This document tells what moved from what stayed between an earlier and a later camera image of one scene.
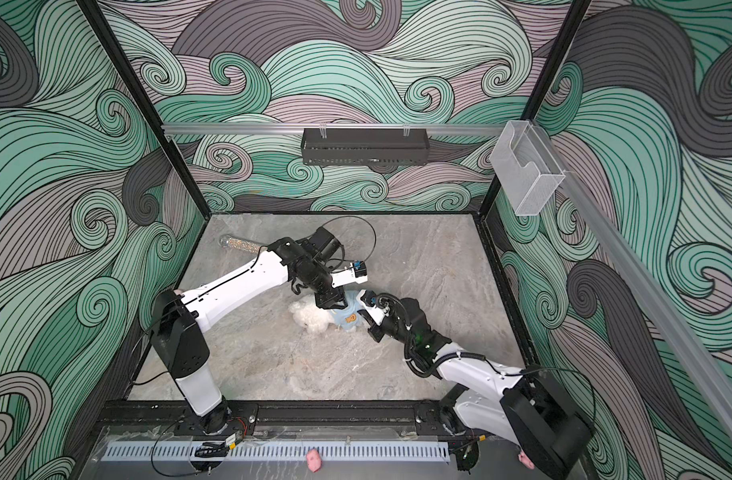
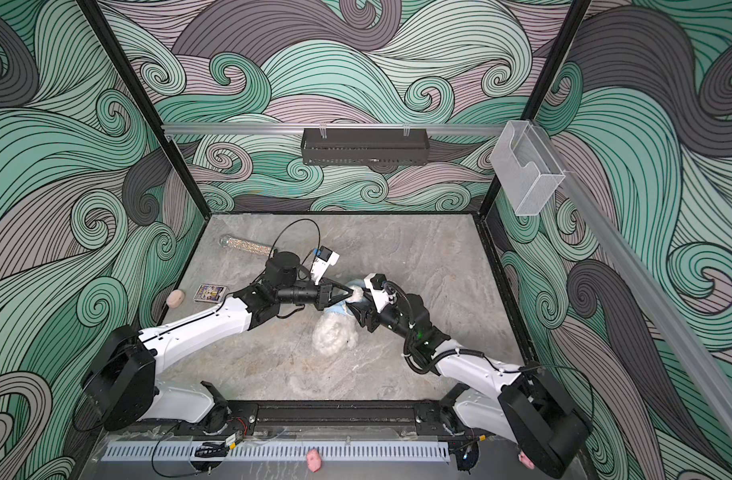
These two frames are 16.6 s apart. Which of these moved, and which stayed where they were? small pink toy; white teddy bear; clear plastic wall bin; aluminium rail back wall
Moved: white teddy bear
Stayed: small pink toy; aluminium rail back wall; clear plastic wall bin
